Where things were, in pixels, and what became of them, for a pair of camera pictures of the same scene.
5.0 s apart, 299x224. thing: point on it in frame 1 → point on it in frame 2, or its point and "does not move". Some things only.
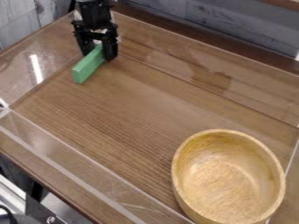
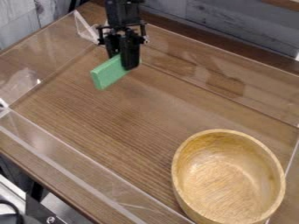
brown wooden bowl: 229,178 does not move
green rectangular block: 89,65 → 109,73
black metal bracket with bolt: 38,213 does not move
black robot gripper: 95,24 → 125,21
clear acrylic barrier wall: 174,84 does not move
